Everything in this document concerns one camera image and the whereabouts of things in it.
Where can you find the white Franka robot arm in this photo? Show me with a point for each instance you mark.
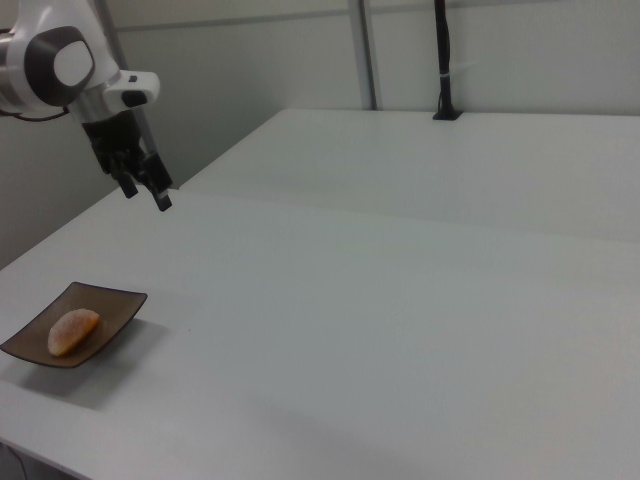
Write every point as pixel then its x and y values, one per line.
pixel 55 55

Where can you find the grey partition post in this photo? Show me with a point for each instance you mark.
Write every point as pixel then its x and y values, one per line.
pixel 365 52

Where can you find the brown square ceramic plate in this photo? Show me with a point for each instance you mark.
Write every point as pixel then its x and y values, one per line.
pixel 107 310

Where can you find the black camera stand pole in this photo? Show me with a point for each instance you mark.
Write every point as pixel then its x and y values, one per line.
pixel 444 65

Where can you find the orange sugared bread bun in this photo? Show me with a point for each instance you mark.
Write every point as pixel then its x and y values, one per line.
pixel 72 331

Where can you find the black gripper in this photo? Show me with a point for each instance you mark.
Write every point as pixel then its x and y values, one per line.
pixel 112 140

